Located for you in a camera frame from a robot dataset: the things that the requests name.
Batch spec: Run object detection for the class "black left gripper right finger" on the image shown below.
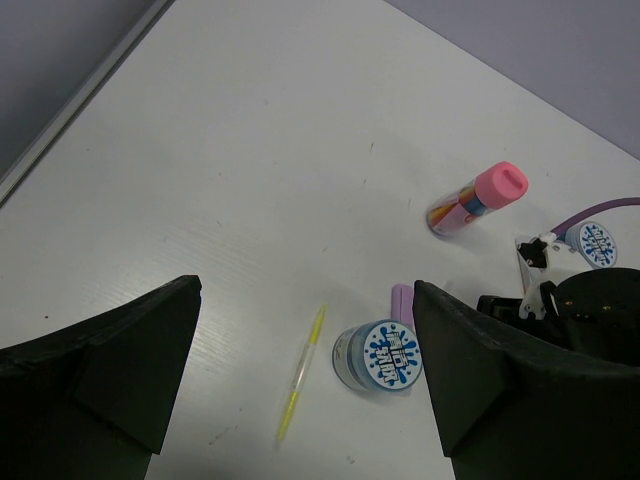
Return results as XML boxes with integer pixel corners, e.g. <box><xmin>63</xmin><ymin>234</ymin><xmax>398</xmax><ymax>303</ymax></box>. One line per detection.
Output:
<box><xmin>413</xmin><ymin>281</ymin><xmax>639</xmax><ymax>479</ymax></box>

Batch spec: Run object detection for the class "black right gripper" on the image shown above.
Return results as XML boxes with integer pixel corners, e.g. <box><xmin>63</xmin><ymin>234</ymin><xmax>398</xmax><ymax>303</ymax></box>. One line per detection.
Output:
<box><xmin>476</xmin><ymin>295</ymin><xmax>568</xmax><ymax>345</ymax></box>

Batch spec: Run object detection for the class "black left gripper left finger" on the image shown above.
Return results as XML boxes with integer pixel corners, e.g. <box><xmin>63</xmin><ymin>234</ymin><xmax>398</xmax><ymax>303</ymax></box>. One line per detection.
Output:
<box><xmin>1</xmin><ymin>275</ymin><xmax>202</xmax><ymax>479</ymax></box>

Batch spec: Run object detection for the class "yellow highlighter pen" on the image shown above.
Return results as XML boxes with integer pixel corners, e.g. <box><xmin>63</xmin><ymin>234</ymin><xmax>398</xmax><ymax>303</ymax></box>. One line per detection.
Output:
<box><xmin>275</xmin><ymin>304</ymin><xmax>327</xmax><ymax>448</ymax></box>

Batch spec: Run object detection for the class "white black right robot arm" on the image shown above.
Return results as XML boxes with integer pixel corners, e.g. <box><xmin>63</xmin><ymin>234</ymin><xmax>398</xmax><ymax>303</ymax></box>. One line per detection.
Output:
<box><xmin>477</xmin><ymin>267</ymin><xmax>639</xmax><ymax>367</ymax></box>

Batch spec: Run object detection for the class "purple highlighter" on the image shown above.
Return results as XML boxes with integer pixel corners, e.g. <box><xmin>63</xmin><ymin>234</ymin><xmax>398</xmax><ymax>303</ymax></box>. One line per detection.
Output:
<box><xmin>390</xmin><ymin>284</ymin><xmax>415</xmax><ymax>330</ymax></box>

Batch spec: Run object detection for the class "blue paint jar far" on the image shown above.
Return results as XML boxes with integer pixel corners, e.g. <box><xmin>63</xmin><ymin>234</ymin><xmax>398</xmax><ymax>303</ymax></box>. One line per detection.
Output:
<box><xmin>564</xmin><ymin>221</ymin><xmax>618</xmax><ymax>269</ymax></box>

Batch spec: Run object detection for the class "blue paint jar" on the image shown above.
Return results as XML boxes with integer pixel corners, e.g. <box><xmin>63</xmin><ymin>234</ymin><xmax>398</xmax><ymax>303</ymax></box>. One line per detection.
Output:
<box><xmin>332</xmin><ymin>319</ymin><xmax>423</xmax><ymax>395</ymax></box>
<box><xmin>564</xmin><ymin>221</ymin><xmax>618</xmax><ymax>269</ymax></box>

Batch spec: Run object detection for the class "pink-capped marker tube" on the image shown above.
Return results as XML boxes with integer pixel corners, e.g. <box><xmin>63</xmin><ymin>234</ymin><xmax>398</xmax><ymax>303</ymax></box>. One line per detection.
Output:
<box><xmin>426</xmin><ymin>162</ymin><xmax>529</xmax><ymax>236</ymax></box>

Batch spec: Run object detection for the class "blue paint jar near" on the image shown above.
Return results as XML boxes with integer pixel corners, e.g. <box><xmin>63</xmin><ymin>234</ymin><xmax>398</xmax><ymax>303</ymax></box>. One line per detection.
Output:
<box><xmin>332</xmin><ymin>319</ymin><xmax>423</xmax><ymax>395</ymax></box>

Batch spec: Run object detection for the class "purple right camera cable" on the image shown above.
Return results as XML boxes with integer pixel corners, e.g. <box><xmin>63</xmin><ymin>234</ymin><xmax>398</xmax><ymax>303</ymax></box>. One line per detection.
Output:
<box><xmin>549</xmin><ymin>197</ymin><xmax>640</xmax><ymax>239</ymax></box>

